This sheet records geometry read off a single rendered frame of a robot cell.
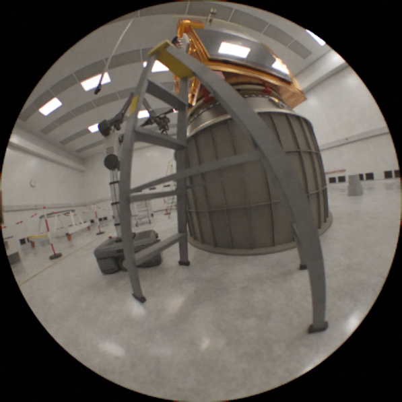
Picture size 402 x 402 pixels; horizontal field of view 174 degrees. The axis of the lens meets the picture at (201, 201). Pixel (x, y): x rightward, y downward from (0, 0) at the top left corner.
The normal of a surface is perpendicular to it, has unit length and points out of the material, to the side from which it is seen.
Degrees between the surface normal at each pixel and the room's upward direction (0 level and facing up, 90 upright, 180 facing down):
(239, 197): 90
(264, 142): 88
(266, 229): 90
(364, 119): 90
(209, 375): 0
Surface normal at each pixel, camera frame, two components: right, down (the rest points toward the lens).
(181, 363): -0.18, -0.98
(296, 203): -0.48, 0.09
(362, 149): -0.96, 0.19
